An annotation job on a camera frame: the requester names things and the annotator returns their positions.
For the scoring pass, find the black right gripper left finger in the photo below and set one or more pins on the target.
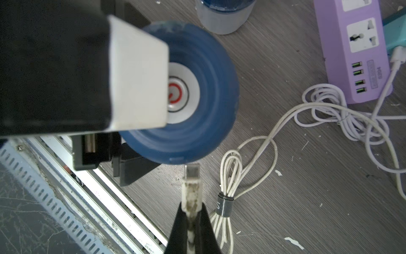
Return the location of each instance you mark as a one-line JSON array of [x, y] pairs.
[[177, 243]]

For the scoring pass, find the purple power strip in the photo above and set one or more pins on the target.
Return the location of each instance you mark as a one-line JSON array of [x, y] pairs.
[[353, 46]]

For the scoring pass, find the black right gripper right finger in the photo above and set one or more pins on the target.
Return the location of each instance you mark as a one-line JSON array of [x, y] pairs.
[[205, 241]]

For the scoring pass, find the teal charger adapter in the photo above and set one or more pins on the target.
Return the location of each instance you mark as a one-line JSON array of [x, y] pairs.
[[394, 28]]

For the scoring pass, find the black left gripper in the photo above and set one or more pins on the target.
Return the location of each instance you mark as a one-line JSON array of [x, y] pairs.
[[90, 150]]

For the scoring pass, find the blue cordless grinder front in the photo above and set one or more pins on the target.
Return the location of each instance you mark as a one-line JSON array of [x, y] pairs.
[[203, 97]]

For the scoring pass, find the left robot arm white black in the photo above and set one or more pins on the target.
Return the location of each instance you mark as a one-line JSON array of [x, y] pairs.
[[66, 68]]

